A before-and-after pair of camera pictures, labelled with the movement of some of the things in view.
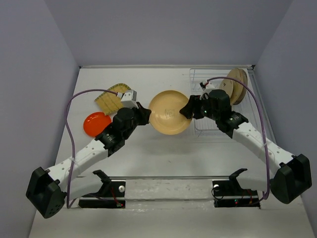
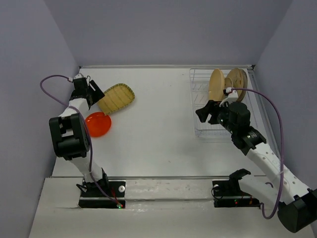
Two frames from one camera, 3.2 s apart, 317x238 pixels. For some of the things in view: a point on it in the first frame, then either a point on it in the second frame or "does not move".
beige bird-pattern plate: x=239 y=90 does not move
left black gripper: x=143 y=113 to x=98 y=93
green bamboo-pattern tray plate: x=109 y=101 does not move
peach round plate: x=166 y=117 to x=216 y=85
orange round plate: x=94 y=122 does not move
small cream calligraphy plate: x=227 y=86 does not move
